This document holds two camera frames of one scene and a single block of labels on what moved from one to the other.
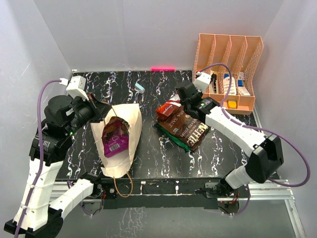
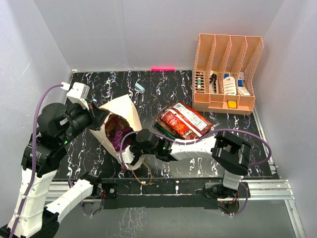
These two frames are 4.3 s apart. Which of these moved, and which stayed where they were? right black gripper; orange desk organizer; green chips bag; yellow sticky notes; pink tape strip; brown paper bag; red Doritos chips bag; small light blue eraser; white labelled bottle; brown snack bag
Moved: brown paper bag; brown snack bag; right black gripper; red Doritos chips bag
Stayed: small light blue eraser; pink tape strip; white labelled bottle; green chips bag; yellow sticky notes; orange desk organizer
